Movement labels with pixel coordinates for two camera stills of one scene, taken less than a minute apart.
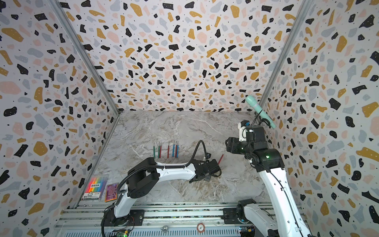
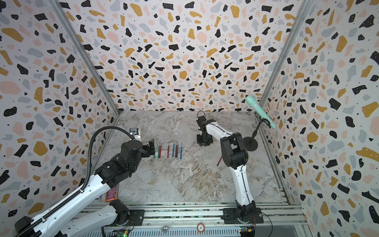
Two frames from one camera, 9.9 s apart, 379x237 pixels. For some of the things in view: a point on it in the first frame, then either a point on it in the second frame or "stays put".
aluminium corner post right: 304,11 stays put
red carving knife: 220,159 stays put
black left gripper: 209,179 -> 148,148
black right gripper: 234,146 -> 200,141
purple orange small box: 111,192 stays put
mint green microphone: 252,101 stays put
